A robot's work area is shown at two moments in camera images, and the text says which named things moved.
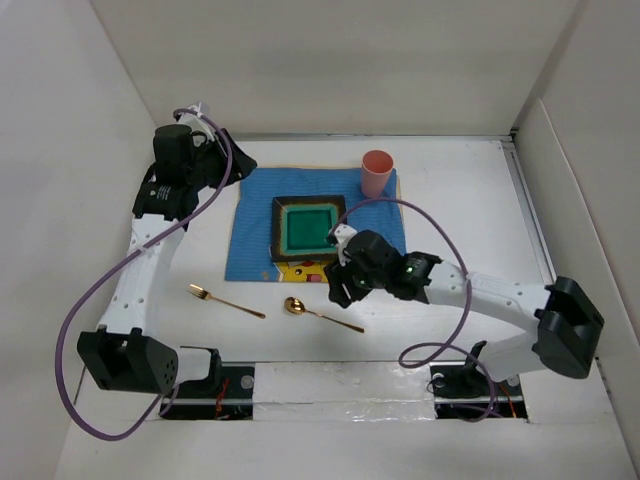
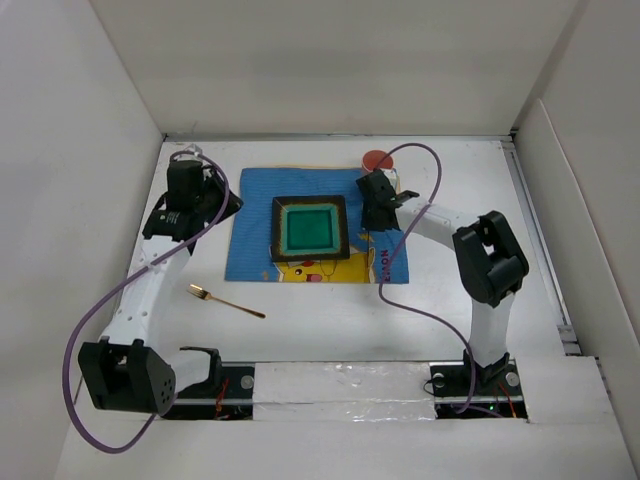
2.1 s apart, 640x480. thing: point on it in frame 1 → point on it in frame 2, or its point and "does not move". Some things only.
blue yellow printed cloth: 249,243 does not move
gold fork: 206,295 does not move
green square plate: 300,226 does not move
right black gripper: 336,276 → 369,224
